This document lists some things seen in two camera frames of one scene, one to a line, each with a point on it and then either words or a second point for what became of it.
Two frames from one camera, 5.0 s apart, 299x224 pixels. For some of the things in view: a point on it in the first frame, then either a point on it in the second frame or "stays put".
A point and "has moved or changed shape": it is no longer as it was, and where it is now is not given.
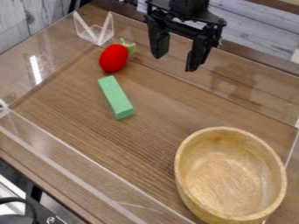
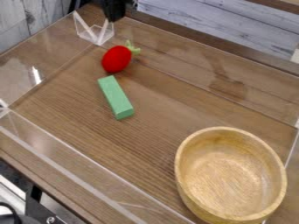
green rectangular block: x=117 y=98 stays put
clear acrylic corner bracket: x=97 y=34 stays put
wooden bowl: x=230 y=176 stays put
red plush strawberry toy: x=116 y=56 has moved or changed shape
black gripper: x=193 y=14 to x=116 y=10
